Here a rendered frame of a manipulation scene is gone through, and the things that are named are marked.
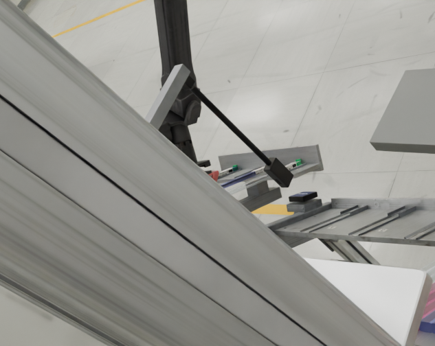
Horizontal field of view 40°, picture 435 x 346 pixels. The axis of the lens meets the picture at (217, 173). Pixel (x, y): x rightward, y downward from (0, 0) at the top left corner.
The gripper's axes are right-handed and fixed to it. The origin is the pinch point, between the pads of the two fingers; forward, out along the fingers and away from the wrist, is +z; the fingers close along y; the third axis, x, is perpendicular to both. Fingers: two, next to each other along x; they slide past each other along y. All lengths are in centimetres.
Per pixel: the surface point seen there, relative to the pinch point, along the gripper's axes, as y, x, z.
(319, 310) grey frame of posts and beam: 95, -75, -19
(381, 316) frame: 89, -63, -12
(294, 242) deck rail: 24.1, 2.6, 10.2
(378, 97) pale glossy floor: -35, 140, -2
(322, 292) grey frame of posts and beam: 95, -75, -19
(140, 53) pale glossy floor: -270, 207, -61
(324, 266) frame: 85, -61, -14
